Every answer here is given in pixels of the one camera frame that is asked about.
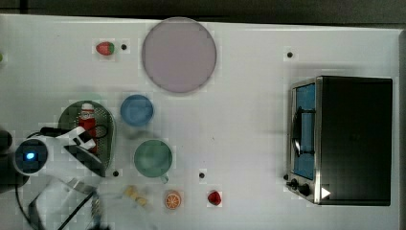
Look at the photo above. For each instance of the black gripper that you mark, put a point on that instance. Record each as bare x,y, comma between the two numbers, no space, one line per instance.
89,160

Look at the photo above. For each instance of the red felt ketchup bottle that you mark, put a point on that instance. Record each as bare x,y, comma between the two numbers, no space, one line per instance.
87,119

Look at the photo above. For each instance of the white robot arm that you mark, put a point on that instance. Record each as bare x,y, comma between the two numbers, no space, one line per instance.
72,174

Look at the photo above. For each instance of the pale green oval strainer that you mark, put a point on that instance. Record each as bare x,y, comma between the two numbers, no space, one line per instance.
105,124

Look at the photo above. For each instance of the yellow toy banana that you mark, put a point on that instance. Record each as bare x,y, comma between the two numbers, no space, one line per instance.
131,192

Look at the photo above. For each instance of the green mug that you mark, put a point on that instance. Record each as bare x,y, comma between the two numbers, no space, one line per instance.
153,159

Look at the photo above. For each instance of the blue bowl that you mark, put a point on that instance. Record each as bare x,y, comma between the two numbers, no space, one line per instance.
137,110

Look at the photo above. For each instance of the black cylinder container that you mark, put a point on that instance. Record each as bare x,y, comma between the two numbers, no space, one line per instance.
5,141

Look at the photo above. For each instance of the orange slice toy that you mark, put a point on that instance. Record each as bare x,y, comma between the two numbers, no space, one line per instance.
173,200

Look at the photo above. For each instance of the red toy strawberry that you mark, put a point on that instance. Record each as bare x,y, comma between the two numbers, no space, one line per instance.
105,48

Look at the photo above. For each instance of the small red toy fruit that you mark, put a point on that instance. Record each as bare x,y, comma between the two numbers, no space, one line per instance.
214,198

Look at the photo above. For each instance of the lilac round plate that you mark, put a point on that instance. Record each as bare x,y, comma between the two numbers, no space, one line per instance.
179,55

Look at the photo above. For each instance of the silver toaster oven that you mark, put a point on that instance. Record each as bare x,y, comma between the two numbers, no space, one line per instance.
341,140

